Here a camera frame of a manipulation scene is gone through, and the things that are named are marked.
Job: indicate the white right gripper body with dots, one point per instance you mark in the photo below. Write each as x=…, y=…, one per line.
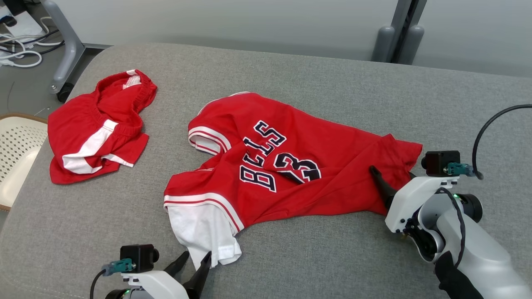
x=405, y=199

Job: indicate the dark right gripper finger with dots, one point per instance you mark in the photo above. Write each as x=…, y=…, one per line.
x=384, y=189

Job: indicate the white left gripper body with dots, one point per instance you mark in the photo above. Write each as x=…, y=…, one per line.
x=160, y=286

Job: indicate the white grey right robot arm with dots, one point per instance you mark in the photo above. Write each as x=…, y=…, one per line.
x=478, y=249

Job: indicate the teal left camera connector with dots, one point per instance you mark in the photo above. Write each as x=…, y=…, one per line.
x=118, y=266

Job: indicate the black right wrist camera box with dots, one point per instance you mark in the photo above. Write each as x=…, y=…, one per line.
x=438, y=162

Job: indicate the black caster wheel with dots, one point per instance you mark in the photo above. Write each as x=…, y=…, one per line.
x=64, y=94

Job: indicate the grey partition post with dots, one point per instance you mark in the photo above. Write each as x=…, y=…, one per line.
x=405, y=16

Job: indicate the grey metal desk leg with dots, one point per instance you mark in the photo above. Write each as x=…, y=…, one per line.
x=70, y=45

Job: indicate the grey rounded post cap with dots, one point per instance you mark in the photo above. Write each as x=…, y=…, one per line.
x=410, y=45
x=383, y=43

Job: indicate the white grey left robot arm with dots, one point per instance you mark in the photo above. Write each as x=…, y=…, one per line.
x=118, y=295

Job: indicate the red basketball jersey white sleeves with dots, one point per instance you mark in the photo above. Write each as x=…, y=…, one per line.
x=332, y=137

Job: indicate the teal right camera connector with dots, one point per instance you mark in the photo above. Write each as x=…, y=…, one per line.
x=459, y=169

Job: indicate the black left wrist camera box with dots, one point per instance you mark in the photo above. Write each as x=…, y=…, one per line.
x=137, y=257

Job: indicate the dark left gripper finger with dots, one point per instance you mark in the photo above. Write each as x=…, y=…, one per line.
x=178, y=265
x=199, y=278

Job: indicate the white power strip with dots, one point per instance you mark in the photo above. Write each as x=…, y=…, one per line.
x=25, y=25

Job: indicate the black power adapter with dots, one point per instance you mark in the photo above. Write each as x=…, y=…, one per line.
x=14, y=6

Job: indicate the red shorts white stripe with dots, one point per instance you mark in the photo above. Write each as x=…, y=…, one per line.
x=79, y=133

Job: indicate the teal camera connector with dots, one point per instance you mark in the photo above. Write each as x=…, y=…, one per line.
x=118, y=266
x=459, y=169

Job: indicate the cream perforated laundry basket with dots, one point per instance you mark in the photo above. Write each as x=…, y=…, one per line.
x=20, y=149

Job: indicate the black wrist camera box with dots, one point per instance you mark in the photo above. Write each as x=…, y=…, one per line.
x=438, y=162
x=137, y=257

